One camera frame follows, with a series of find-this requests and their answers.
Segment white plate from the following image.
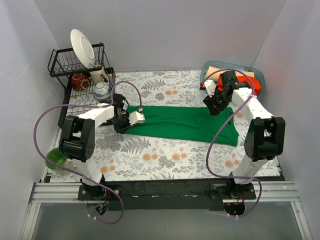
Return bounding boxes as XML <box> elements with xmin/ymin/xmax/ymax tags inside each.
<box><xmin>70</xmin><ymin>29</ymin><xmax>95</xmax><ymax>69</ymax></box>

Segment beige rolled t shirt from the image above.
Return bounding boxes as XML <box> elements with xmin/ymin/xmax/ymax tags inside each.
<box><xmin>204</xmin><ymin>66</ymin><xmax>255</xmax><ymax>82</ymax></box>

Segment white cup in rack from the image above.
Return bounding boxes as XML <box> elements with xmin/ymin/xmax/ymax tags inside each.
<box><xmin>90</xmin><ymin>67</ymin><xmax>109</xmax><ymax>85</ymax></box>

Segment red floral bowl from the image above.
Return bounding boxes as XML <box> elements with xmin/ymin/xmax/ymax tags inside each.
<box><xmin>71</xmin><ymin>73</ymin><xmax>91</xmax><ymax>92</ymax></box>

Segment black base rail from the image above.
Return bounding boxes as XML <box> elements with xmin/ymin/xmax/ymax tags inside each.
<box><xmin>77</xmin><ymin>178</ymin><xmax>257</xmax><ymax>211</ymax></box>

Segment clear blue plastic bin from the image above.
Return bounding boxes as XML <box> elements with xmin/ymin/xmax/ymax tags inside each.
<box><xmin>200</xmin><ymin>60</ymin><xmax>266</xmax><ymax>100</ymax></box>

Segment orange rolled t shirt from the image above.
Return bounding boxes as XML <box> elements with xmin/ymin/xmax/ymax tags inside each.
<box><xmin>217</xmin><ymin>74</ymin><xmax>262</xmax><ymax>96</ymax></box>

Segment black wire dish rack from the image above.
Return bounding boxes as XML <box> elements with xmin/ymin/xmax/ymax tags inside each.
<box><xmin>47</xmin><ymin>42</ymin><xmax>116</xmax><ymax>128</ymax></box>

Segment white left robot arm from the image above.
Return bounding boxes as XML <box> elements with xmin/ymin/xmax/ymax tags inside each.
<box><xmin>59</xmin><ymin>93</ymin><xmax>130</xmax><ymax>200</ymax></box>

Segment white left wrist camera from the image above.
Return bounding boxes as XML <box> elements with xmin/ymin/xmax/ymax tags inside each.
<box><xmin>128</xmin><ymin>111</ymin><xmax>145</xmax><ymax>126</ymax></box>

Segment white blue teapot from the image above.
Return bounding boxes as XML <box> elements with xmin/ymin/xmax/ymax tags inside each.
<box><xmin>93</xmin><ymin>82</ymin><xmax>112</xmax><ymax>100</ymax></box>

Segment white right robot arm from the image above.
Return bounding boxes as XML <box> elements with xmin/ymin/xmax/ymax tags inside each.
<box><xmin>200</xmin><ymin>69</ymin><xmax>286</xmax><ymax>199</ymax></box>

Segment green floral mug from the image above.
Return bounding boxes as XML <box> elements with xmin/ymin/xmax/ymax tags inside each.
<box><xmin>45</xmin><ymin>147</ymin><xmax>67</xmax><ymax>173</ymax></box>

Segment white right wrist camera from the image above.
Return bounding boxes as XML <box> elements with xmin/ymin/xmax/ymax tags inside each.
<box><xmin>200</xmin><ymin>79</ymin><xmax>216</xmax><ymax>97</ymax></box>

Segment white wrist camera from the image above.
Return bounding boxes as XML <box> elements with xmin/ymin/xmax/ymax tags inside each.
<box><xmin>128</xmin><ymin>111</ymin><xmax>145</xmax><ymax>126</ymax></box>
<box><xmin>200</xmin><ymin>79</ymin><xmax>216</xmax><ymax>97</ymax></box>

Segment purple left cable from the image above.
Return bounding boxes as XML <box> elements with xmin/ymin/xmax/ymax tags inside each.
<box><xmin>33</xmin><ymin>80</ymin><xmax>144</xmax><ymax>225</ymax></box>

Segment green t shirt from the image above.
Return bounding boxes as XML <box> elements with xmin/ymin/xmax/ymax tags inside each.
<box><xmin>125</xmin><ymin>106</ymin><xmax>233</xmax><ymax>143</ymax></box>

